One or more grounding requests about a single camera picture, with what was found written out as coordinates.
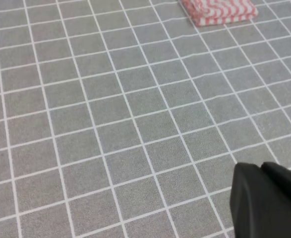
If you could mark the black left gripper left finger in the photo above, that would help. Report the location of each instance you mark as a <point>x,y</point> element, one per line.
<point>258,207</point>

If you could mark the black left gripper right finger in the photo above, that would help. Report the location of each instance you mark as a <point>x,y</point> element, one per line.
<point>280,176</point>

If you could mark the pink white wavy striped towel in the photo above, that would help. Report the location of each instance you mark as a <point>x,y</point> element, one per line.
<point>219,12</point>

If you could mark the grey grid tablecloth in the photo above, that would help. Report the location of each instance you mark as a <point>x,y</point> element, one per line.
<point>122,119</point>

